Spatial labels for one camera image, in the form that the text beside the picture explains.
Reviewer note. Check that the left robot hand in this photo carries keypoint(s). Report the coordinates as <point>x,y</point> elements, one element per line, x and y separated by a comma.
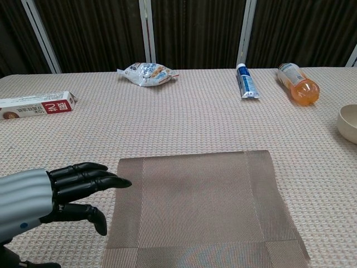
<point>25,195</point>

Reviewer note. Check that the blue white toothpaste tube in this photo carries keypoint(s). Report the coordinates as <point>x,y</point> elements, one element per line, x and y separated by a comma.
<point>246,81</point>

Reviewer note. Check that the beige bowl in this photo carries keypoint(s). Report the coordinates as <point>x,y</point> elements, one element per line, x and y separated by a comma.
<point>348,125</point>

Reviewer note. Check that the brown woven placemat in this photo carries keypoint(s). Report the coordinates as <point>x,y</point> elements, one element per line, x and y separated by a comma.
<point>200,206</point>

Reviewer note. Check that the pink woven tablecloth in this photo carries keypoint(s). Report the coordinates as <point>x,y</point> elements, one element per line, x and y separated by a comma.
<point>181,123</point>

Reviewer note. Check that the white frame post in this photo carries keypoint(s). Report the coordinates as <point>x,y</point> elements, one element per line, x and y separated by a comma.
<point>352,58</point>
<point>42,36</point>
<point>147,33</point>
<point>246,33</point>

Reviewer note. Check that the orange drink bottle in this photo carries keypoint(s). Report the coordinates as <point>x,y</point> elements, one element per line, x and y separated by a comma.
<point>299,85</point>

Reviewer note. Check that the black pleated curtain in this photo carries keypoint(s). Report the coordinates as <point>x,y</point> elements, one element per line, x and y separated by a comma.
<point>195,28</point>

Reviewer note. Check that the white snack bag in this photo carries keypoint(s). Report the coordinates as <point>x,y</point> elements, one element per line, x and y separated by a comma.
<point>147,74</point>

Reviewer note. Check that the long white red box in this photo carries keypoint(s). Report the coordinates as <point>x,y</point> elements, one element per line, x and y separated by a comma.
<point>36,106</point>

